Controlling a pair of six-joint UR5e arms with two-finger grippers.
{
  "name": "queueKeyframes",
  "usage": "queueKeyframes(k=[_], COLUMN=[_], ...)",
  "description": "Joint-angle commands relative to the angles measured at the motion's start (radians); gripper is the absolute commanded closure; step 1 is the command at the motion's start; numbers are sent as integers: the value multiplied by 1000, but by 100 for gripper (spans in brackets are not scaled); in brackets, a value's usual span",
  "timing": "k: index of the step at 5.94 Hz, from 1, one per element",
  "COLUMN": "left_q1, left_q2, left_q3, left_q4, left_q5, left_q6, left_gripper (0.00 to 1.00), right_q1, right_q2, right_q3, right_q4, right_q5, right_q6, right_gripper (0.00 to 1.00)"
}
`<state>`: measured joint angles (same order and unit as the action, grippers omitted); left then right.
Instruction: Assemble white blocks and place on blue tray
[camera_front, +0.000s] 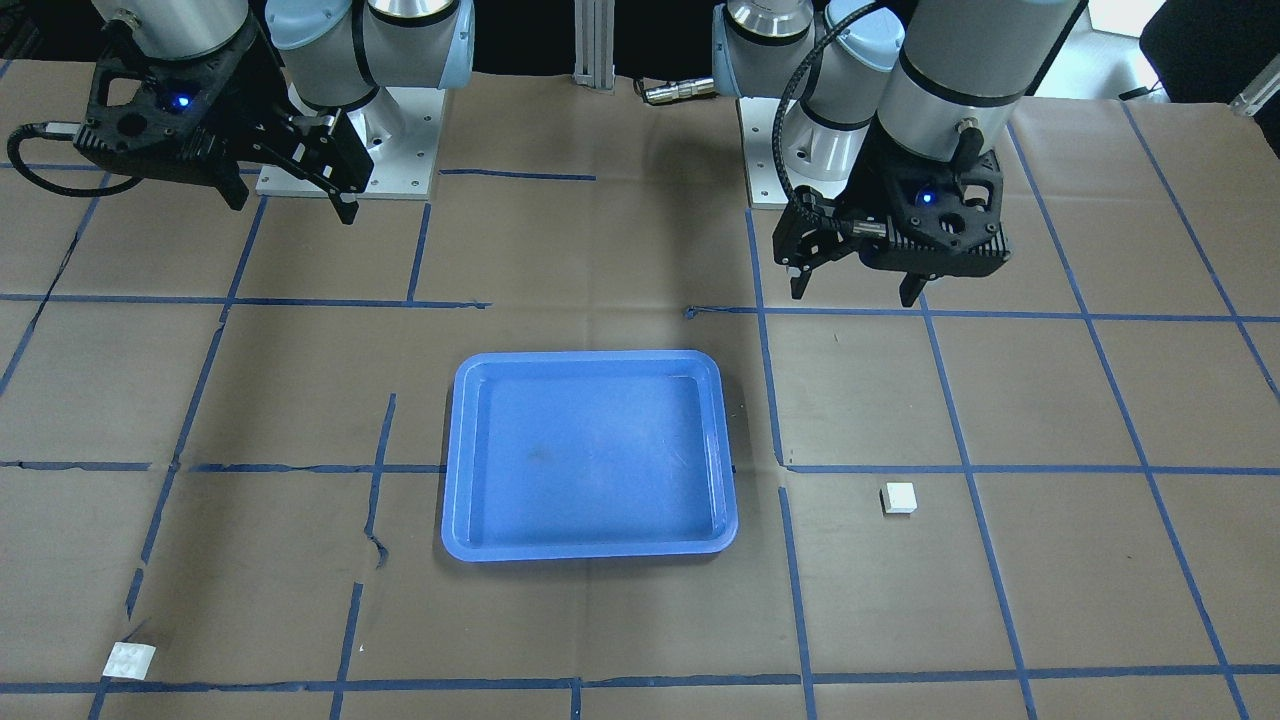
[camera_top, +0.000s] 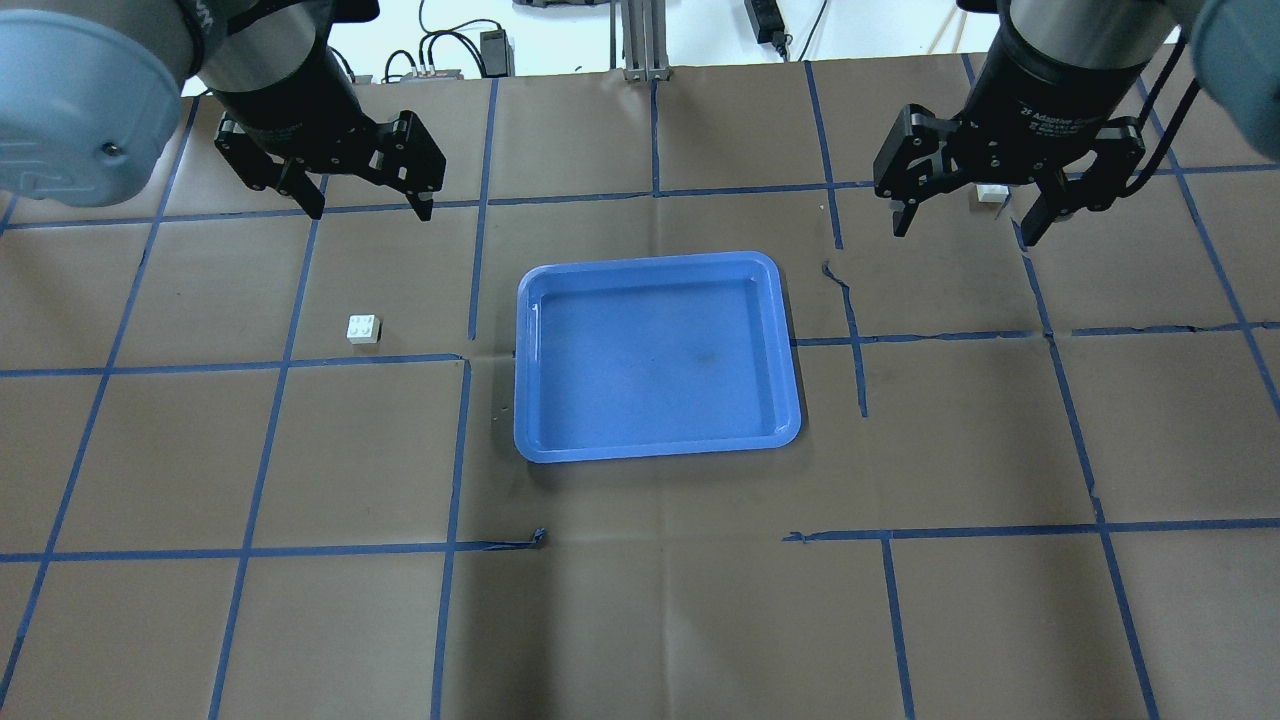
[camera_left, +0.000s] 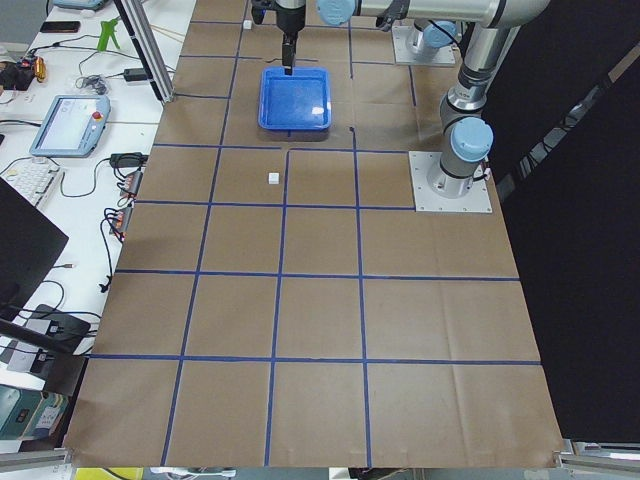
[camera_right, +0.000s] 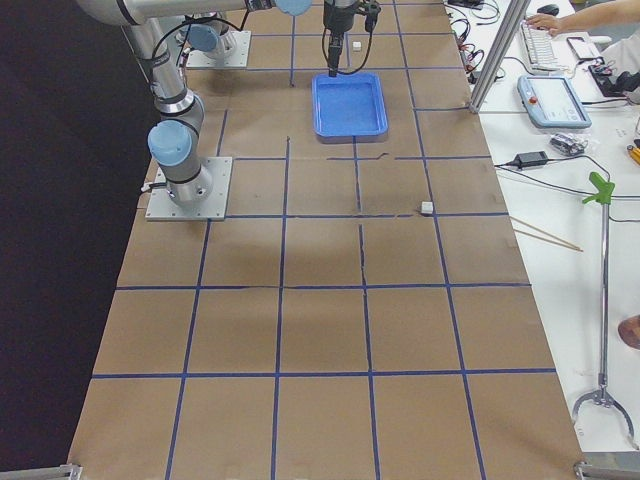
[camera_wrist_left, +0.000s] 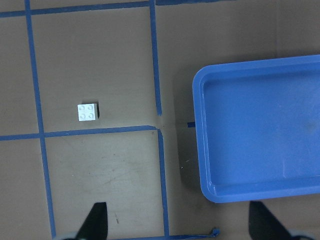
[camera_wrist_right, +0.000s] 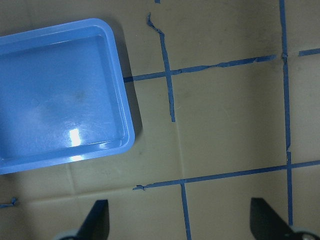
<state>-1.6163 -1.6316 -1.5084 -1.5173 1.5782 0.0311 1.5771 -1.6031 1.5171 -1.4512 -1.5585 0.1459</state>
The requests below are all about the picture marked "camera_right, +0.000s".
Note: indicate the blue plastic tray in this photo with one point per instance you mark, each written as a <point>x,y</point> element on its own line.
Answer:
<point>348,108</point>

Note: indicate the aluminium frame post right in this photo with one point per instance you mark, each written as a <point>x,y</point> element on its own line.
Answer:
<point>510,23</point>

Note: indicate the smartphone on table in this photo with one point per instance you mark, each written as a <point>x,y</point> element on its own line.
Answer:
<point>582,49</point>

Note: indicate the wooden chopstick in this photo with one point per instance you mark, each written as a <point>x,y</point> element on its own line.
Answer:
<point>543,239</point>
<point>528,227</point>

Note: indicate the wooden chopstick lower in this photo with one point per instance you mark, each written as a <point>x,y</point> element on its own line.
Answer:
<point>543,239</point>

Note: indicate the white keyboard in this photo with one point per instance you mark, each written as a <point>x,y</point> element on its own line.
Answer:
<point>539,49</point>

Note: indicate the green handled reacher grabber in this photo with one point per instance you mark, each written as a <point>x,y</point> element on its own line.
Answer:
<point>600,396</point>

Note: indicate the person forearm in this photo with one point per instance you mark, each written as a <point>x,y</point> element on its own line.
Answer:
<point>611,13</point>

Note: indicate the black power adapter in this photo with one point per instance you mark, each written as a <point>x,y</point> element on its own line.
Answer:
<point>530,159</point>

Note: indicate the plastic bag with parts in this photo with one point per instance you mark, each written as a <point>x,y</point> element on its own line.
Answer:
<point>568,144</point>

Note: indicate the black computer mouse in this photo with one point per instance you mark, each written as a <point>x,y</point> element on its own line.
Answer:
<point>548,9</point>

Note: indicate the blue teach pendant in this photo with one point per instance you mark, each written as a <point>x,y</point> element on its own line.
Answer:
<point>551,102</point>

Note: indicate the person hand on keyboard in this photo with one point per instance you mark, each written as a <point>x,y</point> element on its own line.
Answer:
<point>544,22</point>

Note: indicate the wooden chopstick upper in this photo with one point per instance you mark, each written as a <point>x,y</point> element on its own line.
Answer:
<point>528,227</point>

